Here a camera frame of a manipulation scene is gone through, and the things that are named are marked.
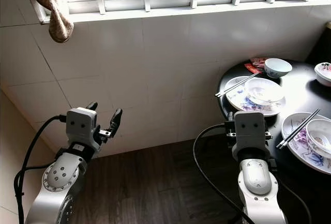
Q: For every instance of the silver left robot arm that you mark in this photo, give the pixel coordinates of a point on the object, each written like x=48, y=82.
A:
x=59, y=182

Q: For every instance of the floral white plate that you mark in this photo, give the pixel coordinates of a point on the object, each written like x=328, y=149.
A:
x=240, y=102
x=297, y=146

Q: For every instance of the bright red sauce packet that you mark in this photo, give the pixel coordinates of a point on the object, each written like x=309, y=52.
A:
x=250, y=69

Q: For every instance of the red patterned packet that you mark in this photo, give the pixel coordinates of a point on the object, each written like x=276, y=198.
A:
x=257, y=61

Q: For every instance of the small blue-patterned white bowl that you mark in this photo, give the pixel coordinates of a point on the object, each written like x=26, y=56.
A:
x=277, y=68

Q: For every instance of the round black table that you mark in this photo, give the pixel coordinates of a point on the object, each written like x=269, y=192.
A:
x=300, y=87

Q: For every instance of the brown knotted curtain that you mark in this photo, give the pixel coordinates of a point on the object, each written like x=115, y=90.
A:
x=60, y=27

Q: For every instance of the pink floral white bowl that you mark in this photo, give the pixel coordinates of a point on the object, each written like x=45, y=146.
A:
x=323, y=73

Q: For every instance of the dark cabinet with white countertop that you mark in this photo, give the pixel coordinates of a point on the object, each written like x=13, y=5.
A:
x=321, y=45

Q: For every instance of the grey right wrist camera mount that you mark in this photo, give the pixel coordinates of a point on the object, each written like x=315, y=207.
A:
x=251, y=128

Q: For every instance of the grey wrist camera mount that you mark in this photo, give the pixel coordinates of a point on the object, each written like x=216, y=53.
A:
x=251, y=128
x=81, y=123

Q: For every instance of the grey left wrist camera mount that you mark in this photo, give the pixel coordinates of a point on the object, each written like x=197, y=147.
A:
x=81, y=123

